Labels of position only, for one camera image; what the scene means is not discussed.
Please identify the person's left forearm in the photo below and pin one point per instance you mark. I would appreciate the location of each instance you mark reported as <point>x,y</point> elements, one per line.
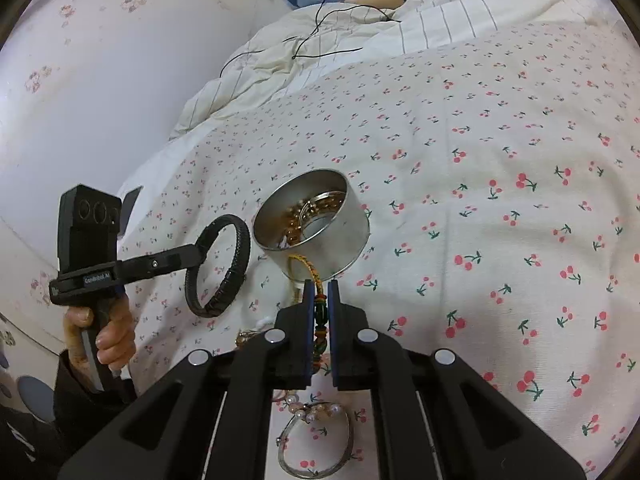
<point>75,425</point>

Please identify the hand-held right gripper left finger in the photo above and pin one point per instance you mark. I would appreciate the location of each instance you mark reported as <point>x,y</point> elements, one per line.
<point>308,310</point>

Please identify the white striped quilt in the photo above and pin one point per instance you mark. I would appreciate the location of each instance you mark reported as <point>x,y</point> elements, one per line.
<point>350,35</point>

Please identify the cherry print bedsheet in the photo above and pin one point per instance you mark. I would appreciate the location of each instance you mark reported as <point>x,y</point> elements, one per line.
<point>475,185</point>

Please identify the silver bangle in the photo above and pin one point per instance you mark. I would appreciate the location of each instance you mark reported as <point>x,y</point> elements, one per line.
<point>345,452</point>

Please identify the small gold jewelry piece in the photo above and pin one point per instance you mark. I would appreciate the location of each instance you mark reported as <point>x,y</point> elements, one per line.
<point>246,337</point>

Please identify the person's left hand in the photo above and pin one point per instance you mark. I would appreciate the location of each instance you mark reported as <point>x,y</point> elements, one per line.
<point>115,332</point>

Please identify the round silver metal tin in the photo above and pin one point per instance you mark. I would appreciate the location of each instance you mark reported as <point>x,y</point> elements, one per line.
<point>325,255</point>

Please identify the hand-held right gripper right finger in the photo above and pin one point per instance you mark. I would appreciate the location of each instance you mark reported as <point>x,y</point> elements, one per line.
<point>334,310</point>

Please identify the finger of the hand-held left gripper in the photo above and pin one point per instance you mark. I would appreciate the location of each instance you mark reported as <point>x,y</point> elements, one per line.
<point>160,263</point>

